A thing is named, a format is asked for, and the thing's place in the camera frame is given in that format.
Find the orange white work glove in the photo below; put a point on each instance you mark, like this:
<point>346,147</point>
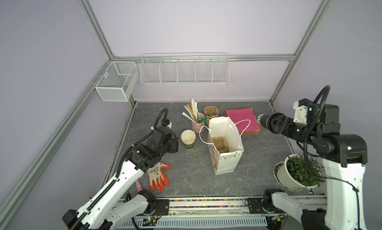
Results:
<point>157,179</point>

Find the long white wire shelf basket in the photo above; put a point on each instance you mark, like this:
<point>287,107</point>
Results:
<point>185,69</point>

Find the white plant pot saucer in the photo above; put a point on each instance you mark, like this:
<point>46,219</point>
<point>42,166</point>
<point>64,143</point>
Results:
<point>283,177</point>

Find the potted green plant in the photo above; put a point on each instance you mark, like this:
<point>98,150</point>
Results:
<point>299,171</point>

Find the black paper coffee cup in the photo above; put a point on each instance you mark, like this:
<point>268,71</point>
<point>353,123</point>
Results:
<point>262,119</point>

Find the green paper coffee cup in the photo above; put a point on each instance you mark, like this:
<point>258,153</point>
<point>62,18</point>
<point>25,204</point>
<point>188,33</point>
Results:
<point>188,138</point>

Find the purple pink silicone spatula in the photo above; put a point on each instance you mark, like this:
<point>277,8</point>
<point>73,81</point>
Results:
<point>138,186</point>

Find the pink cup of stirrers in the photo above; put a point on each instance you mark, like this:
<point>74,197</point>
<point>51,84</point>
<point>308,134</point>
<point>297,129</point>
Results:
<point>197,118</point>

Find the brown pulp cup carrier stack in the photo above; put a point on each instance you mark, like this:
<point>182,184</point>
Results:
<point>211,111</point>

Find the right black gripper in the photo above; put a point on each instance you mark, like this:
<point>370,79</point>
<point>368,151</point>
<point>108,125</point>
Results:
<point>284,125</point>

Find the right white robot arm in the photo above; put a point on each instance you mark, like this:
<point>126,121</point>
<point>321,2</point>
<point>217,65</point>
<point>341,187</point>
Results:
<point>328,156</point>

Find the white cartoon paper gift bag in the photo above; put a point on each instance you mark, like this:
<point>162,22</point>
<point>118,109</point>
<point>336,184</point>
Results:
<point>225,162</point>

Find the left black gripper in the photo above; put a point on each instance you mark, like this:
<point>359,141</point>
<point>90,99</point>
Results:
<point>174,145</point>

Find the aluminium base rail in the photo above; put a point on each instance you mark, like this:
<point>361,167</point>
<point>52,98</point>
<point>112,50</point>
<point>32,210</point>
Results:
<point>209,210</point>

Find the small white mesh basket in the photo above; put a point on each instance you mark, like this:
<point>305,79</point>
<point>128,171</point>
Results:
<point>118,81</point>

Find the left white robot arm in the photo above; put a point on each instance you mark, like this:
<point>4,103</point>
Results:
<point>122,179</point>

